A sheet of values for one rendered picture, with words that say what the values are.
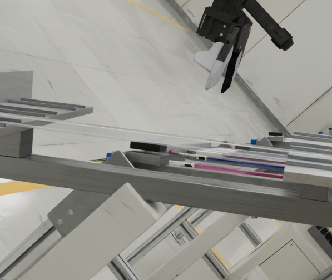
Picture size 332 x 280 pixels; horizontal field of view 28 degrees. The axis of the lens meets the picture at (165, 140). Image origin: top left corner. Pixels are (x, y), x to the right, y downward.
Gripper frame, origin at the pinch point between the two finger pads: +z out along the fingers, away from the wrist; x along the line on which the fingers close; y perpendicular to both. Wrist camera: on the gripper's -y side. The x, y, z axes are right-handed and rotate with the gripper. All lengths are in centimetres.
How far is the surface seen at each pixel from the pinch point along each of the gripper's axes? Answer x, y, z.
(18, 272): 24.9, 15.2, 39.2
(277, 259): -124, -14, 54
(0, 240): -60, 62, 69
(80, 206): 25.3, 8.5, 24.4
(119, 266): -49, 20, 57
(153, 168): 20.9, 0.7, 14.7
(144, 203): 48, -8, 14
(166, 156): 21.1, -0.7, 12.2
